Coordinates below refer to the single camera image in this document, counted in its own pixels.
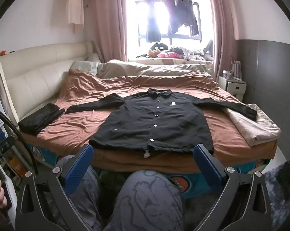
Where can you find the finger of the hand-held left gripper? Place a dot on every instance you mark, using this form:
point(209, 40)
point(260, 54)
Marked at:
point(0, 146)

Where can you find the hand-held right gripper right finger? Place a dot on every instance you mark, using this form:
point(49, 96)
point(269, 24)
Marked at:
point(207, 171)

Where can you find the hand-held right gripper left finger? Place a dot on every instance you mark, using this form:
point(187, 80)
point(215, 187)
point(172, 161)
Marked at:
point(79, 171)

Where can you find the black button-up jacket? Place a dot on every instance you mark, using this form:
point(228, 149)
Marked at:
point(147, 125)

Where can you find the folded black clothes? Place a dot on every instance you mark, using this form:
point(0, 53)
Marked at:
point(41, 118)

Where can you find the pile of clothes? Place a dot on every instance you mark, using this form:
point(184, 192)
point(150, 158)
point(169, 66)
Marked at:
point(195, 54)

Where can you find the teal printed bedsheet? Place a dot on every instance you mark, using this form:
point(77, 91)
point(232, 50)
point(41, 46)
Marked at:
point(190, 187)

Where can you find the brown duvet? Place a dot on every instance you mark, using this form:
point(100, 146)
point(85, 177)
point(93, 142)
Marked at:
point(87, 125)

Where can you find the folded beige blanket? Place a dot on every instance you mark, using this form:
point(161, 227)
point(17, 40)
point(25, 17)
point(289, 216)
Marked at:
point(255, 130)

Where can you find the person's legs in grey pyjamas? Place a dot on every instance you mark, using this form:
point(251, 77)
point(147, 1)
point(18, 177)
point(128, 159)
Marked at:
point(147, 202)

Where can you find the grey-blue shaggy rug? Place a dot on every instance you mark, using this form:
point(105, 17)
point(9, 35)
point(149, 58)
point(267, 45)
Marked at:
point(270, 197)

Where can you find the cream padded headboard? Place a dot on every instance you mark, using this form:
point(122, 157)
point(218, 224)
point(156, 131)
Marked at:
point(34, 77)

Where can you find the white nightstand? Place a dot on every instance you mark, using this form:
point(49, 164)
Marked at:
point(232, 86)

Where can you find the small orange toy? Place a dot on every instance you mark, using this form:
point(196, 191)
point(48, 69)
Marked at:
point(3, 52)

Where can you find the white printed pillow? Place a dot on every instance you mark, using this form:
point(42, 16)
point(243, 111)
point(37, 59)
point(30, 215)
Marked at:
point(87, 66)

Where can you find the white striped bag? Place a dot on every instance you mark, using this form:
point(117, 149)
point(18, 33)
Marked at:
point(235, 68)

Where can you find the grey wardrobe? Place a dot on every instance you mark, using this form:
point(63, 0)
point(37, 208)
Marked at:
point(267, 81)

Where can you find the beige duvet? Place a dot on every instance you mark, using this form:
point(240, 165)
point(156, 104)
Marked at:
point(135, 69)

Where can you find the pink cushion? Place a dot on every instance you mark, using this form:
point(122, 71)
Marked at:
point(170, 55)

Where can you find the orange plush toy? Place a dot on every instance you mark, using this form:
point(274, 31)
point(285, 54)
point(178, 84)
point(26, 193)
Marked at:
point(154, 53)

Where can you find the black plush toy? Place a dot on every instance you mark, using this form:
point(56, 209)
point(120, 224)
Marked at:
point(159, 46)

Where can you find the pink curtain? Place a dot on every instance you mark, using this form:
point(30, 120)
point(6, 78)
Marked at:
point(221, 28)
point(104, 16)

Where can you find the hanging dark garment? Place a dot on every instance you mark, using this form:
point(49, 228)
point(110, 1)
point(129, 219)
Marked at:
point(153, 26)
point(184, 16)

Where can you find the hanging pale peach garment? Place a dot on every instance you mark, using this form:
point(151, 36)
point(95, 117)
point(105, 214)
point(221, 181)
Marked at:
point(75, 7)

